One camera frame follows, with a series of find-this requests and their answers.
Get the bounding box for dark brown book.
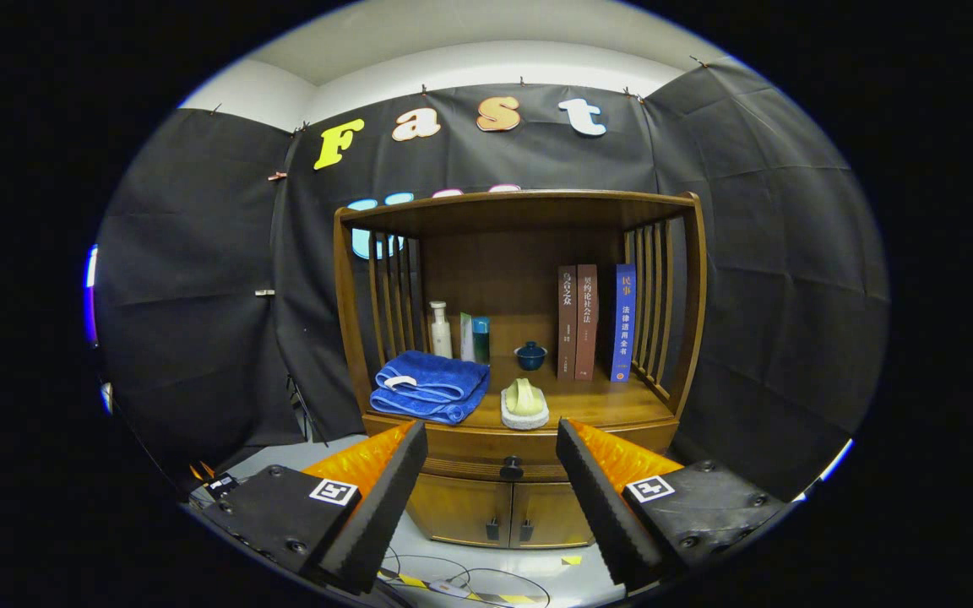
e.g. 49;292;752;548
557;266;579;381

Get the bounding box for white pump bottle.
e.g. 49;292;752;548
429;301;454;360

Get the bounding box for green scrub brush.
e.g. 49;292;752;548
500;377;551;431

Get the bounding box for black electronic device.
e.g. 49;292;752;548
191;460;238;499

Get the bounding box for wooden cabinet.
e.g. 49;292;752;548
334;190;709;550

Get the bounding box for wooden cabinet door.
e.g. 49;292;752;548
406;473;514;548
508;481;597;548

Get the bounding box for floor cables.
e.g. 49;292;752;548
377;545;551;608

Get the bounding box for wooden drawer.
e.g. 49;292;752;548
364;422;680;484

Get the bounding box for folded blue towel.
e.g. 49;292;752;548
369;350;492;426

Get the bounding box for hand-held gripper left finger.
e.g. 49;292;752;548
199;421;429;597

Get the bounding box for blue book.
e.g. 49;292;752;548
611;263;638;383

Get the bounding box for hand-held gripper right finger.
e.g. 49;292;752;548
556;418;791;594

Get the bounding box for wooden countertop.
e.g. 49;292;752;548
364;355;677;430

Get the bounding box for thin black stand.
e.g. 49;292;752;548
286;376;327;444

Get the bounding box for reddish brown book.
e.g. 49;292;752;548
575;264;600;382

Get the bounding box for black backdrop cloth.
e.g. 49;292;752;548
94;57;890;503

